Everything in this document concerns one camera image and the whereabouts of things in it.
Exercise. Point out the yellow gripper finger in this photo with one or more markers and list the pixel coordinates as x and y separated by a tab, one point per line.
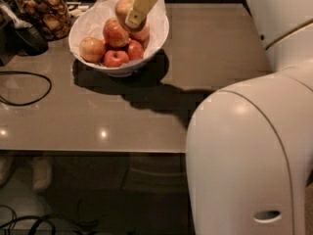
138	12

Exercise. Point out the yellow-red apple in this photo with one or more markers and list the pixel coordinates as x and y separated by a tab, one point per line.
92	50
122	8
143	34

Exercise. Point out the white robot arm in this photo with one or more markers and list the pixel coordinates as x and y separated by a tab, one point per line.
249	148

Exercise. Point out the top centre red apple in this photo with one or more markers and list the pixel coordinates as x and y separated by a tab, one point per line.
115	35

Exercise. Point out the hidden lower red apple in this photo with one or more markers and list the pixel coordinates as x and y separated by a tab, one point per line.
135	50

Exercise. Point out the white paper bowl liner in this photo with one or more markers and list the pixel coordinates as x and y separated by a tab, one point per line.
94	17

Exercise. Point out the small front red apple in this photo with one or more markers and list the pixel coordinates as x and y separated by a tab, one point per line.
115	58

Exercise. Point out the white ceramic bowl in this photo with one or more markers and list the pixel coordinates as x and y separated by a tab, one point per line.
130	70

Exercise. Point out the glass jar of dried slices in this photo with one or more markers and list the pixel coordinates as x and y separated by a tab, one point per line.
50	17

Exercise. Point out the black appliance with silver handle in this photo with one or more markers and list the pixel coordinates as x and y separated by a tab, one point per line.
29	41

